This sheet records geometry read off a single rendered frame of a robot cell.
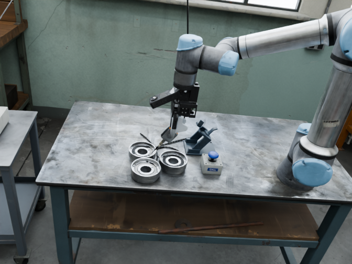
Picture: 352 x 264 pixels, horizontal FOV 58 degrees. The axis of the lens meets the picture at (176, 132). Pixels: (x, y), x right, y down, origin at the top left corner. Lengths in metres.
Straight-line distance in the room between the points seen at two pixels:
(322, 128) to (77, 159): 0.84
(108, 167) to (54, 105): 1.90
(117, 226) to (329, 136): 0.83
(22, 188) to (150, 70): 1.38
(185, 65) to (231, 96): 1.92
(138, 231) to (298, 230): 0.68
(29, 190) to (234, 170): 1.22
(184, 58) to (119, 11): 1.66
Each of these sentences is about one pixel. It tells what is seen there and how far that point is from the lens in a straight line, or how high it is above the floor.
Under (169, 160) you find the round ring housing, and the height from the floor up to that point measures 0.82.
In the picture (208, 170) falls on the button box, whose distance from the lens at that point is 1.19.
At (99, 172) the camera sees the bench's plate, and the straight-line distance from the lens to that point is 1.16.
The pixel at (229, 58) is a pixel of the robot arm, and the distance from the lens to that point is 0.98.
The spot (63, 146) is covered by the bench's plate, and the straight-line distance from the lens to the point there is 1.29.
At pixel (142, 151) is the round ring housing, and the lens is 1.24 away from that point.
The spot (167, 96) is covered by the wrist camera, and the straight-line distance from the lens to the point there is 1.06.
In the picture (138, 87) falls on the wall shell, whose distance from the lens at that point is 2.80.
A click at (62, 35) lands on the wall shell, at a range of 2.76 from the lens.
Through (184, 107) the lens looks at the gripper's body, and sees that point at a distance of 1.07.
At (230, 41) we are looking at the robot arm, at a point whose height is 1.27.
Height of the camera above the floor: 1.54
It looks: 32 degrees down
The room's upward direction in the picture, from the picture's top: 8 degrees clockwise
